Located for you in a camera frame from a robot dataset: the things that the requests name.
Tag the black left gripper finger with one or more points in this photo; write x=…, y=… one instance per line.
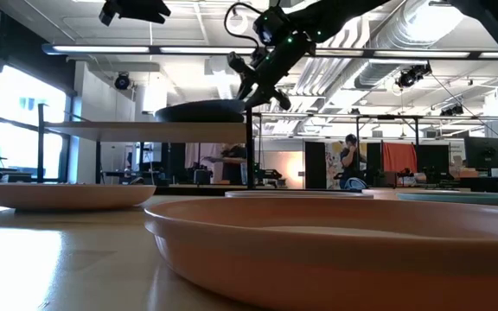
x=158, y=12

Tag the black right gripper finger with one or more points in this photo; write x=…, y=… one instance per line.
x=258, y=100
x=246, y=90

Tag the dark grey plate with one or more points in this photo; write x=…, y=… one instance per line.
x=197, y=113

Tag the pale beige plate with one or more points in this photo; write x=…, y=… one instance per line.
x=296, y=194

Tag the pink plate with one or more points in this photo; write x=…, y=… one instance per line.
x=63, y=196

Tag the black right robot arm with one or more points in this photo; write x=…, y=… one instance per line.
x=322, y=17

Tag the black metal rack shelf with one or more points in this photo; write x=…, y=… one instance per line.
x=145, y=131

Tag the overhead LED light bar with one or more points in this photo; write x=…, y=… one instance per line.
x=102, y=49

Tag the black ceiling spotlight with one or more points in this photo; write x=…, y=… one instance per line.
x=122, y=81

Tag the white curtain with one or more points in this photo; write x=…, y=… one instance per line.
x=197, y=153

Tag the person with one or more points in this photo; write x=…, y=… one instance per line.
x=349, y=162

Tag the blue and white helmet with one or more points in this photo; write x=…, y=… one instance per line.
x=355, y=184

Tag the orange-red cloth panel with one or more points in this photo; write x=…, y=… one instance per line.
x=399, y=156

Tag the light peach plate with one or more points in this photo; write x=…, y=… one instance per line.
x=385, y=194

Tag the orange plate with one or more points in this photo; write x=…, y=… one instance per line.
x=318, y=268

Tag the black monitor on stand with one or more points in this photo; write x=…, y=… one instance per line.
x=483, y=152

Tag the sage green plate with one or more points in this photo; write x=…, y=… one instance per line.
x=469, y=199

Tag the colourful wall poster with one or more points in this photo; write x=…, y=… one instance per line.
x=332, y=166

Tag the black ceiling camera cluster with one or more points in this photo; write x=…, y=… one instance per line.
x=411, y=78

